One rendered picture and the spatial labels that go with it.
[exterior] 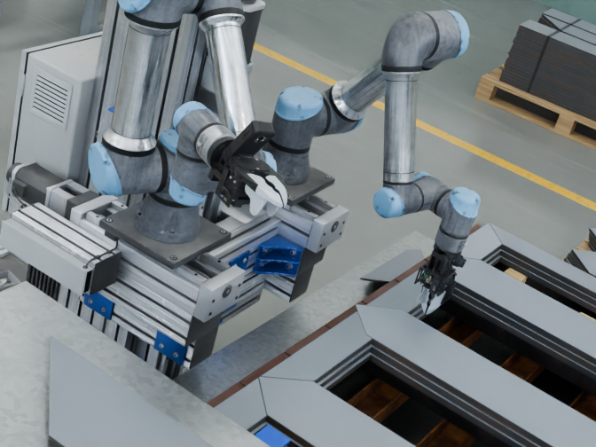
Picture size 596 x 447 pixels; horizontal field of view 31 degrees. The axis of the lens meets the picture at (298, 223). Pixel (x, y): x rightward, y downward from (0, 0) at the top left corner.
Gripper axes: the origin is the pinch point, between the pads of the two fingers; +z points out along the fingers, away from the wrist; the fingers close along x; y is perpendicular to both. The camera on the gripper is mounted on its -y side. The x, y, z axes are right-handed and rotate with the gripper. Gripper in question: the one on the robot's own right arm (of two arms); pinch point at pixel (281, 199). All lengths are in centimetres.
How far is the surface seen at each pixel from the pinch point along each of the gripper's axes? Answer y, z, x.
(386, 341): 50, -23, -68
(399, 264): 59, -71, -115
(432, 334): 48, -23, -83
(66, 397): 42, -1, 27
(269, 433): 55, 0, -21
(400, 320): 49, -30, -78
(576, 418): 46, 14, -99
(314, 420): 55, -3, -34
